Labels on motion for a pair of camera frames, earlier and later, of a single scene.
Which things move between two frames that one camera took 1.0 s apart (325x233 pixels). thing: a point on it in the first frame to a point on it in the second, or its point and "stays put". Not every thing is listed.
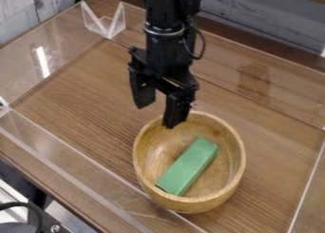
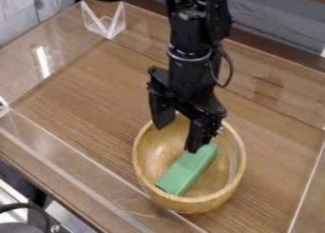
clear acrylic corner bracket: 106,27 stays put
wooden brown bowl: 162,145 stays put
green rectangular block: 188,165 stays put
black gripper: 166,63 to 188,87
